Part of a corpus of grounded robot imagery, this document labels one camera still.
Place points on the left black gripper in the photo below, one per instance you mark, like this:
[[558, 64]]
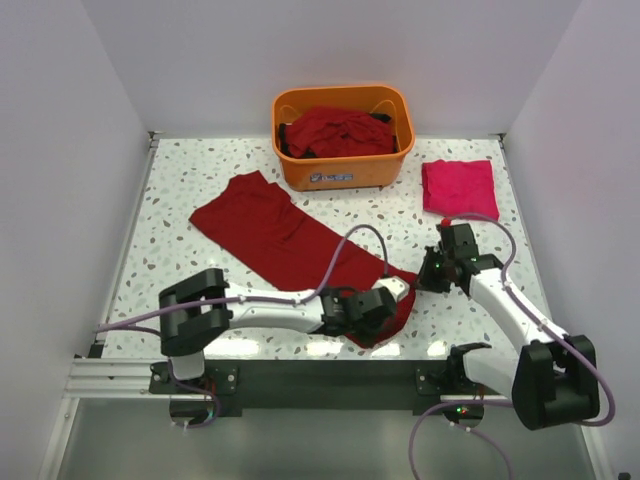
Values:
[[382, 304]]

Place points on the orange plastic basket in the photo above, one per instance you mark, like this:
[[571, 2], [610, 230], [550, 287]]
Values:
[[343, 172]]

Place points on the aluminium frame rail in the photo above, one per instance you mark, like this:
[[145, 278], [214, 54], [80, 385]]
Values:
[[109, 378]]

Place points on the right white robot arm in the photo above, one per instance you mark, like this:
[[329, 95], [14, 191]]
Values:
[[550, 380]]

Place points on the folded pink t shirt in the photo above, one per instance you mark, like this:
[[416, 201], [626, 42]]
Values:
[[457, 187]]

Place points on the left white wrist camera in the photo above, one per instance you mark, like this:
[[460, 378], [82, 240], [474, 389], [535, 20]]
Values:
[[397, 287]]

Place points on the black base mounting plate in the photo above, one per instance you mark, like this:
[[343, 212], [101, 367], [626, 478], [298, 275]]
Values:
[[192, 405]]

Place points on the dark red t shirt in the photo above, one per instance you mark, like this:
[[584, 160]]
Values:
[[257, 223]]

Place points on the red t shirts in basket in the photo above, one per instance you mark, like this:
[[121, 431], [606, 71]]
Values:
[[328, 132]]

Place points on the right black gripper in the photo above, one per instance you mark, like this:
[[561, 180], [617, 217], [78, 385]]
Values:
[[430, 272]]

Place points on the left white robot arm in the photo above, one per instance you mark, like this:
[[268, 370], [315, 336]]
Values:
[[199, 309]]

